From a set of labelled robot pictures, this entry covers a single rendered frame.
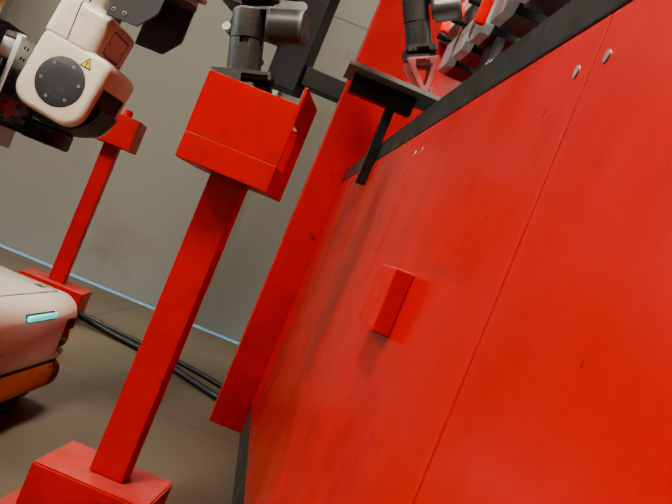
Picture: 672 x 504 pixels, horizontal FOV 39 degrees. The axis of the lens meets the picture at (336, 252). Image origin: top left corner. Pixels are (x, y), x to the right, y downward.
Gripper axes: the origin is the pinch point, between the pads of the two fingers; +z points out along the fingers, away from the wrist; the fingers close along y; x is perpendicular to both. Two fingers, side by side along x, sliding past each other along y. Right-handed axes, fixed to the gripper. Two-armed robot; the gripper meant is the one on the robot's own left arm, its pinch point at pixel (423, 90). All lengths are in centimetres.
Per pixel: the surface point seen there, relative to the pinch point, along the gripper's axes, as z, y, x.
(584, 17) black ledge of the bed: 16, -136, 10
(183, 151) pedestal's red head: 14, -52, 48
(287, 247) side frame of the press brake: 31, 86, 32
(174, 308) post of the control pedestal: 39, -45, 53
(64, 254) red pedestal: 26, 162, 115
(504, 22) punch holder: -10.1, -15.0, -15.3
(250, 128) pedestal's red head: 12, -53, 37
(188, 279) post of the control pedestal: 35, -45, 50
